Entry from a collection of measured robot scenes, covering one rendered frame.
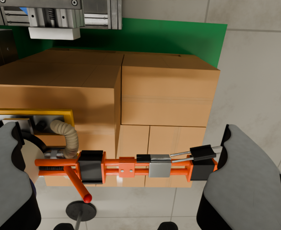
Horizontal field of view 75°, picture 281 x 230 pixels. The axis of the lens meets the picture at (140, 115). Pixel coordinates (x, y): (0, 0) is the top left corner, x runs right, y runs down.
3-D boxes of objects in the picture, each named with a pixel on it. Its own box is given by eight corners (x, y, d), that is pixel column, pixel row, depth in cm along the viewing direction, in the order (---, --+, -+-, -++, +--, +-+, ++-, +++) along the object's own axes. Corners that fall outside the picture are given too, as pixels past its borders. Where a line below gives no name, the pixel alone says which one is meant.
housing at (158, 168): (147, 168, 64) (148, 178, 60) (148, 153, 61) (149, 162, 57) (167, 168, 64) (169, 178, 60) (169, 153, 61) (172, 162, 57)
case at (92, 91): (29, 122, 122) (-13, 164, 87) (13, 61, 104) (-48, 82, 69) (120, 124, 126) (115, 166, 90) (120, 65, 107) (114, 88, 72)
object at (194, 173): (183, 171, 65) (187, 182, 60) (186, 154, 61) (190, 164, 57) (207, 171, 65) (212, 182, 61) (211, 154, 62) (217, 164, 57)
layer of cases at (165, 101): (63, 154, 185) (46, 186, 150) (44, 50, 140) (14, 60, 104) (180, 156, 192) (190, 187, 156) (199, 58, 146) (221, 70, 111)
